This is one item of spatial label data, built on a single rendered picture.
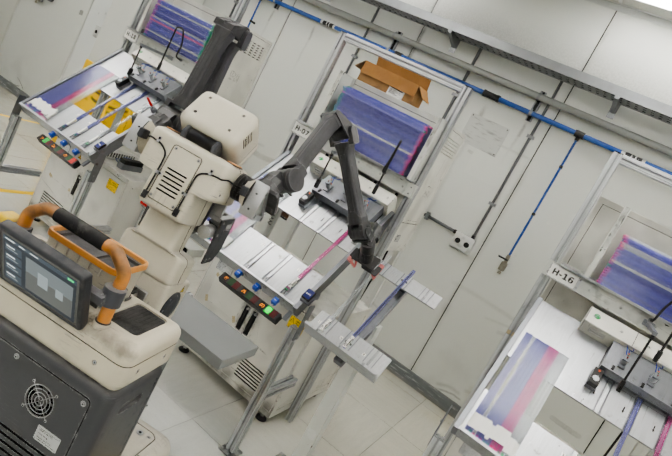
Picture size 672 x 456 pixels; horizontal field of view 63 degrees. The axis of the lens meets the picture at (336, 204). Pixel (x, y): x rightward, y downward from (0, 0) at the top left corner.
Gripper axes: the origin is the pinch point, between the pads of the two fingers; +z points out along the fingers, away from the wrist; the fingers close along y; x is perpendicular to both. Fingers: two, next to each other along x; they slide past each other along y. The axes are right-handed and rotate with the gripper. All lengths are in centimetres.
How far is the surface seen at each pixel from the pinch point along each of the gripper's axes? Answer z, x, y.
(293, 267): 14.8, 8.7, 31.0
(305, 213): 15, -19, 47
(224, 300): 59, 23, 66
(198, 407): 73, 67, 41
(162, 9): -13, -73, 205
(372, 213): 8.8, -35.2, 19.7
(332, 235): 14.9, -16.7, 28.9
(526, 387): 12, -3, -74
